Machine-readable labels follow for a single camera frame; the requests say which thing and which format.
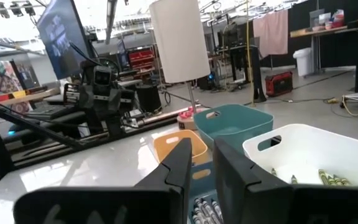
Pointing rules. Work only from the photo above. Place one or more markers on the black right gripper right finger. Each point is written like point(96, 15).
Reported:
point(244, 193)

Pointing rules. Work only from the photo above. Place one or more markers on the black track spotlights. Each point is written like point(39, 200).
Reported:
point(15, 8)

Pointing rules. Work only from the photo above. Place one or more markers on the blue-grey plastic bin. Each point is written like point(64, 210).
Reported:
point(202, 189)

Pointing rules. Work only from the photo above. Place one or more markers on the white trash can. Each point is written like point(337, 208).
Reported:
point(304, 62)

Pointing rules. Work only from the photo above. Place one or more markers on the black cylindrical bin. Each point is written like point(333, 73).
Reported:
point(148, 98)

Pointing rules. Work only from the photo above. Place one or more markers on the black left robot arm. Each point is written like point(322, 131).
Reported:
point(117, 124)

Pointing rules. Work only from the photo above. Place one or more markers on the black partition panels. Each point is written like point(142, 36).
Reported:
point(303, 31)

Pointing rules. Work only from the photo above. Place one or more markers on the cluttered workbench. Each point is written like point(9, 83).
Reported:
point(337, 25)

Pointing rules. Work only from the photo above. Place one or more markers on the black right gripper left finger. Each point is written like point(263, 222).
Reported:
point(172, 177)

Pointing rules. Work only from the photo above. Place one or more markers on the large dark display screen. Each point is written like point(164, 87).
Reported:
point(62, 37)

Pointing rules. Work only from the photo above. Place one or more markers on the teal plastic bin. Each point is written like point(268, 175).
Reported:
point(238, 124)

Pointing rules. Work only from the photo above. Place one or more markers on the white plastic bin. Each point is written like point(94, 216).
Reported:
point(315, 152)

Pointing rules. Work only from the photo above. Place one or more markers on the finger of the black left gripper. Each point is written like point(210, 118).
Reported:
point(115, 99)
point(85, 96)

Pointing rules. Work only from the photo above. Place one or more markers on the white shade wooden base lamp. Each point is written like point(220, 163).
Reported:
point(179, 40)

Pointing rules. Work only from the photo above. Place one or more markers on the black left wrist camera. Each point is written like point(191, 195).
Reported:
point(102, 76)

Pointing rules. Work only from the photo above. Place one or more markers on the red tool cabinet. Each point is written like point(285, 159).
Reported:
point(141, 59)

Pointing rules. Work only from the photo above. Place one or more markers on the yellow-orange plastic bin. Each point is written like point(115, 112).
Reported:
point(179, 143)

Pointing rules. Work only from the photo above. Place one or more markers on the black equipment stand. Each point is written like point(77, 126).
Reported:
point(247, 68)

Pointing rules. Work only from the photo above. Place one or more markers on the red and black case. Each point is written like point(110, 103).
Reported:
point(279, 83)

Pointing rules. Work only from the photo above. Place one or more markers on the pink cloth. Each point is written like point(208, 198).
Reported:
point(270, 32)

